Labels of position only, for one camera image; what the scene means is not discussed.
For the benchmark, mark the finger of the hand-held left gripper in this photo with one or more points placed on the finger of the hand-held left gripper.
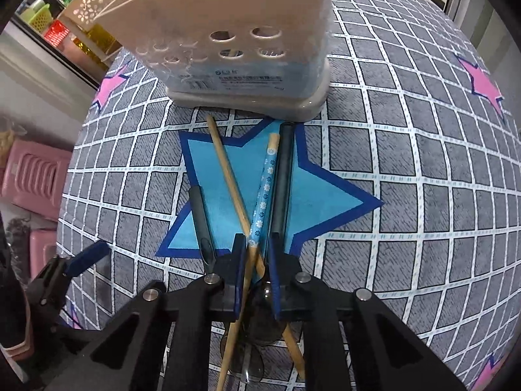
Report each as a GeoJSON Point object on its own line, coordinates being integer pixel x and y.
{"type": "Point", "coordinates": [87, 254]}

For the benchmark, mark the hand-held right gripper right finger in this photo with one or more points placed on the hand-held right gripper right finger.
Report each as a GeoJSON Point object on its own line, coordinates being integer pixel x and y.
{"type": "Point", "coordinates": [273, 277]}

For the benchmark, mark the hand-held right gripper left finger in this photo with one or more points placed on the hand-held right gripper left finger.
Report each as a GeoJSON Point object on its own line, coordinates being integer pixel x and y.
{"type": "Point", "coordinates": [238, 264]}

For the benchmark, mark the blue floral chopstick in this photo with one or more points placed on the blue floral chopstick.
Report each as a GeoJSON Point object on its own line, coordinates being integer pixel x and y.
{"type": "Point", "coordinates": [262, 191]}

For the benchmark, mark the beige plastic utensil holder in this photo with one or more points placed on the beige plastic utensil holder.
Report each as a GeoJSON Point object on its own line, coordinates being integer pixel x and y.
{"type": "Point", "coordinates": [195, 4]}

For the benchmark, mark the pink plastic stool stack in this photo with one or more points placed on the pink plastic stool stack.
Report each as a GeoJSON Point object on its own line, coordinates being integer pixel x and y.
{"type": "Point", "coordinates": [32, 179]}

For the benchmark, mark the grey checkered star tablecloth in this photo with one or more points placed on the grey checkered star tablecloth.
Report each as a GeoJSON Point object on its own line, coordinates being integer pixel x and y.
{"type": "Point", "coordinates": [407, 150]}

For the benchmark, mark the yellow oil bottle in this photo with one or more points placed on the yellow oil bottle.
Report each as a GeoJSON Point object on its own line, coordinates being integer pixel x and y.
{"type": "Point", "coordinates": [95, 42]}

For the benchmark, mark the red plastic basket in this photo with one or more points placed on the red plastic basket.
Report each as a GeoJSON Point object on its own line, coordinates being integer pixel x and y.
{"type": "Point", "coordinates": [56, 32]}

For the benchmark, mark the green plastic basket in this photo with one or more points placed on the green plastic basket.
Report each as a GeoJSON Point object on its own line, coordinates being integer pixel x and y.
{"type": "Point", "coordinates": [38, 18]}

